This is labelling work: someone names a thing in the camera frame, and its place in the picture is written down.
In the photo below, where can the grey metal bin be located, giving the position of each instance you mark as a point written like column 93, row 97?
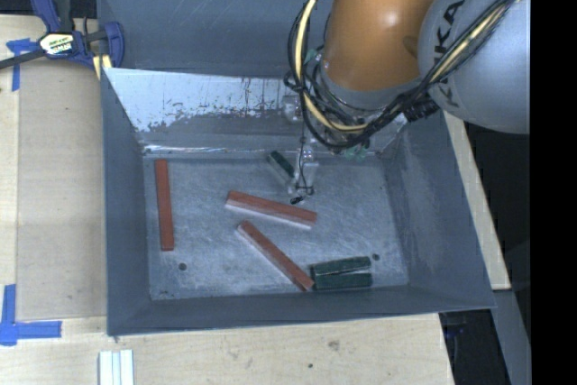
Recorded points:
column 225, row 36

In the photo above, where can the dark green flat block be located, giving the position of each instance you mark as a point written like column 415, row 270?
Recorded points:
column 340, row 265
column 281, row 162
column 342, row 281

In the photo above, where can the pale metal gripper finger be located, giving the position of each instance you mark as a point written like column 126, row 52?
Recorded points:
column 308, row 176
column 293, row 109

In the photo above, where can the red-brown flat block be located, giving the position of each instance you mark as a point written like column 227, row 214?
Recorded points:
column 164, row 205
column 275, row 254
column 270, row 207

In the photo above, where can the black cylinder on white bracket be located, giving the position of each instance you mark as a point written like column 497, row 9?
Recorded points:
column 419, row 110

